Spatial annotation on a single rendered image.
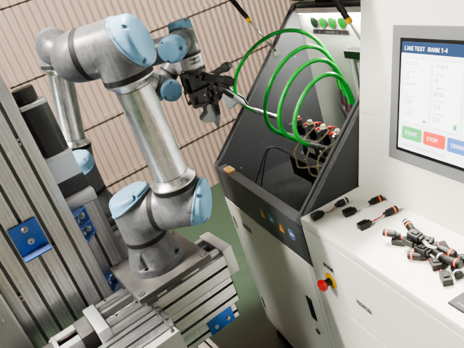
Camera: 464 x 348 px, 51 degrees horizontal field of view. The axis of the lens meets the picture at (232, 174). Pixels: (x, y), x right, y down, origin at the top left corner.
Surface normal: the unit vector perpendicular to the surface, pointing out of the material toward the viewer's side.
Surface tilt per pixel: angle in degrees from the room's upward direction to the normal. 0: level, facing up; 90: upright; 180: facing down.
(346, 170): 90
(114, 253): 90
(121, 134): 90
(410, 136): 76
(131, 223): 90
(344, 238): 0
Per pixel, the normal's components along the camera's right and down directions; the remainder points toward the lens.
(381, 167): -0.91, 0.21
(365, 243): -0.30, -0.86
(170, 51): -0.17, 0.47
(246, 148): 0.41, 0.28
